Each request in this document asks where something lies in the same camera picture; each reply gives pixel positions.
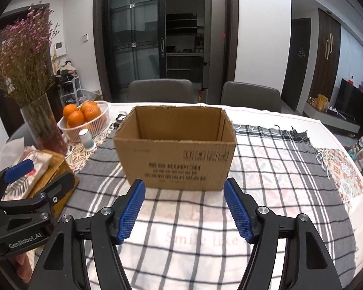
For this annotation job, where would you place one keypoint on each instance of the grey plaid tablecloth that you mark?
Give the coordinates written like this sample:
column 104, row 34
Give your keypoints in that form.
column 188, row 240

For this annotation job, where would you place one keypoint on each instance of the white cylinder speaker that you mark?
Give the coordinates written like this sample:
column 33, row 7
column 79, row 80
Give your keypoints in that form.
column 86, row 140

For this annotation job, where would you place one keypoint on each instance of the floral cloth tissue cover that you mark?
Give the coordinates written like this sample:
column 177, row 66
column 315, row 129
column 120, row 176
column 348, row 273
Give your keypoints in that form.
column 15, row 152

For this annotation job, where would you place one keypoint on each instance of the grey chair right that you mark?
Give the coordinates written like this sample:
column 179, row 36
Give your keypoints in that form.
column 240, row 94

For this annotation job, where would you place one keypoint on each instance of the orange fruit front left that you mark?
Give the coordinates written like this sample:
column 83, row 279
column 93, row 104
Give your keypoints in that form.
column 75, row 119

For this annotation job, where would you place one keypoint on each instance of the brown cardboard box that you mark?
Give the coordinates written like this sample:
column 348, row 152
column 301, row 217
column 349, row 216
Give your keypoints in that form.
column 176, row 147

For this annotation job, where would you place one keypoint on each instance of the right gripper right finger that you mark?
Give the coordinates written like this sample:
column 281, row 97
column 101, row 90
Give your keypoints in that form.
column 307, row 263

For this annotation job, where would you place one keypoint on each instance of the patterned table runner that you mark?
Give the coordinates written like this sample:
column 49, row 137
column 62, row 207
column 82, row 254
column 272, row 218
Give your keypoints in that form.
column 343, row 173

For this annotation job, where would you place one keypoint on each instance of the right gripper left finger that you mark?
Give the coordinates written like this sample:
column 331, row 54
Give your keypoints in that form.
column 62, row 264

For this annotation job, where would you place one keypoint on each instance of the grey chair left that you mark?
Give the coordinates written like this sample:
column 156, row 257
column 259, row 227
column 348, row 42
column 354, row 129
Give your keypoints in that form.
column 161, row 90

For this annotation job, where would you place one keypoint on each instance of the glass sliding door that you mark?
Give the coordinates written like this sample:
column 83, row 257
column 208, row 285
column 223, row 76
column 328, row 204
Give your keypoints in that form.
column 134, row 43

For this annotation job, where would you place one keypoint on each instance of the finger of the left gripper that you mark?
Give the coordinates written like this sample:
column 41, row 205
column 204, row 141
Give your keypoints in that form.
column 11, row 175
column 48, row 190

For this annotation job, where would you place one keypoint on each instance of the glass vase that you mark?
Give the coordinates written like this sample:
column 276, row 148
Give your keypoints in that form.
column 43, row 127

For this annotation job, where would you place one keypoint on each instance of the dried purple flowers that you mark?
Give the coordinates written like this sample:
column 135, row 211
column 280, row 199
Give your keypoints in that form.
column 25, row 72

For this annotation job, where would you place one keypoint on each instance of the white shoe rack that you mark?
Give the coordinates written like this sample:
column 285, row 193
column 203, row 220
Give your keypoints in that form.
column 68, row 86

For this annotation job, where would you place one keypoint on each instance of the white tv cabinet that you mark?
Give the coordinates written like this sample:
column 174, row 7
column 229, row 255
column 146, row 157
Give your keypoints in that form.
column 330, row 120

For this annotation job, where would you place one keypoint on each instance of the white fruit basket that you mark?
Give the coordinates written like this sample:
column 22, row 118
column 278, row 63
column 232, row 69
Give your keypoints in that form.
column 95, row 127

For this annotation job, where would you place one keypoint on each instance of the person's left hand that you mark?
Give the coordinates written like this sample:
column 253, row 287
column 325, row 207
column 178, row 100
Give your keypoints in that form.
column 25, row 264

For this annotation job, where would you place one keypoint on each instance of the orange fruit middle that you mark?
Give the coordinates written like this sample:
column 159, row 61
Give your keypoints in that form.
column 92, row 113

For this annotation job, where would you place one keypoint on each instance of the silver refrigerator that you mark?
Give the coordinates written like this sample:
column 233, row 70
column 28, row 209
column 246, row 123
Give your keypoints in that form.
column 214, row 50

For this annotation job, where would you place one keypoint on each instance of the black television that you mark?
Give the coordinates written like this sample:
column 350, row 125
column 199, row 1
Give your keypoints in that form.
column 350, row 101

